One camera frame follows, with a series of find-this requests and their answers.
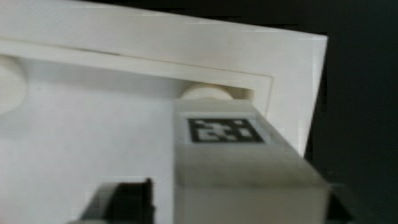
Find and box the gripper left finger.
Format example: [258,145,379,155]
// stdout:
[70,178,157,224]

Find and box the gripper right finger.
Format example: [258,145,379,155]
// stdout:
[326,183,361,224]

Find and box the white leg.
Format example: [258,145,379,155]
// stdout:
[175,84,331,224]

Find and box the white square tabletop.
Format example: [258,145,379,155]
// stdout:
[0,0,328,224]

